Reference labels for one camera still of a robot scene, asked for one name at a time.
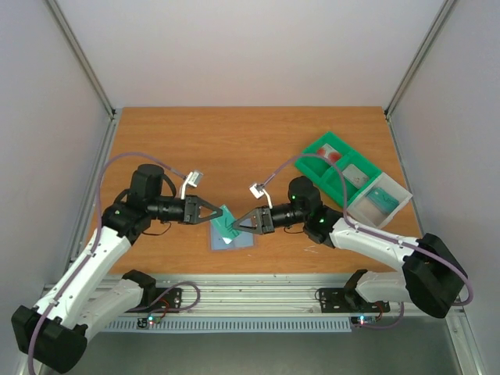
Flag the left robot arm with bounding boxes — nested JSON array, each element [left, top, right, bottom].
[[11, 164, 223, 373]]

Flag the large green bin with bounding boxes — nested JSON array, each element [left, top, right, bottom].
[[295, 132, 354, 183]]

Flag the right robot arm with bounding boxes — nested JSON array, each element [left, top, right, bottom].
[[231, 177, 466, 319]]

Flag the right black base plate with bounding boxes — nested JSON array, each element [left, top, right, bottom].
[[315, 287, 391, 313]]

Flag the teal card stack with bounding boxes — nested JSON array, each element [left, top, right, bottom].
[[366, 187, 399, 214]]

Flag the small green bin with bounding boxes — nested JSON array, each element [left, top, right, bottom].
[[320, 151, 382, 208]]

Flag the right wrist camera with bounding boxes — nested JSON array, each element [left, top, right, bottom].
[[249, 183, 273, 209]]

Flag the red circle card stack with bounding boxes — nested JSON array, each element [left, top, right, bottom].
[[316, 144, 342, 163]]

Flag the aluminium front rail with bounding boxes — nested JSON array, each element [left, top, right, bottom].
[[34, 273, 466, 317]]

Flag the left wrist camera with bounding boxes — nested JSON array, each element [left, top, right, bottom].
[[180, 170, 204, 199]]

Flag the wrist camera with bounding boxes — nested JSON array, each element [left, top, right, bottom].
[[180, 170, 204, 199], [249, 183, 273, 209]]

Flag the aluminium frame post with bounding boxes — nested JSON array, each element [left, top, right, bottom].
[[43, 0, 116, 120], [384, 0, 459, 122]]

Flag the pink leather card holder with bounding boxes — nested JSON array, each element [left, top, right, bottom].
[[209, 224, 256, 252]]

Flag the aluminium frame post right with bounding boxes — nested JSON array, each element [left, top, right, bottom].
[[384, 0, 459, 122]]

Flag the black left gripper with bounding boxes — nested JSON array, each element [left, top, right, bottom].
[[149, 195, 223, 224]]

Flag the aluminium frame post left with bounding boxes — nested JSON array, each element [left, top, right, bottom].
[[43, 0, 116, 120]]

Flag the grey slotted cable duct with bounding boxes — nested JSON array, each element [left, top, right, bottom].
[[104, 316, 352, 334]]

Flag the white bin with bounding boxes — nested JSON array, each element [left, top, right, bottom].
[[347, 173, 413, 229]]

